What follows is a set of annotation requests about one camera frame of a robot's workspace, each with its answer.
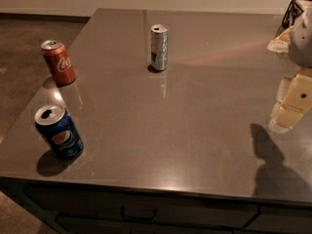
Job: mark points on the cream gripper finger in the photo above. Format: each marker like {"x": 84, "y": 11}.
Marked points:
{"x": 297, "y": 100}
{"x": 273, "y": 125}

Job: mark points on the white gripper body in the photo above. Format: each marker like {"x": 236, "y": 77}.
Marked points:
{"x": 301, "y": 44}

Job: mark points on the black drawer handle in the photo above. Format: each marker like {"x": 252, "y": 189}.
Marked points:
{"x": 138, "y": 214}

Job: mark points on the red coca-cola can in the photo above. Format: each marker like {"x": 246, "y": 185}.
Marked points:
{"x": 56, "y": 56}

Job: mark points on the blue pepsi can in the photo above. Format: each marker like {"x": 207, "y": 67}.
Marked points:
{"x": 55, "y": 125}

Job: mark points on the dark drawer front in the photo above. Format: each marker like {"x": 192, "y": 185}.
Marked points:
{"x": 142, "y": 208}

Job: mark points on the black wire basket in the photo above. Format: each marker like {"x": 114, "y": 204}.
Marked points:
{"x": 294, "y": 10}

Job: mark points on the silver redbull can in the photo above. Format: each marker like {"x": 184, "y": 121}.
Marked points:
{"x": 159, "y": 46}

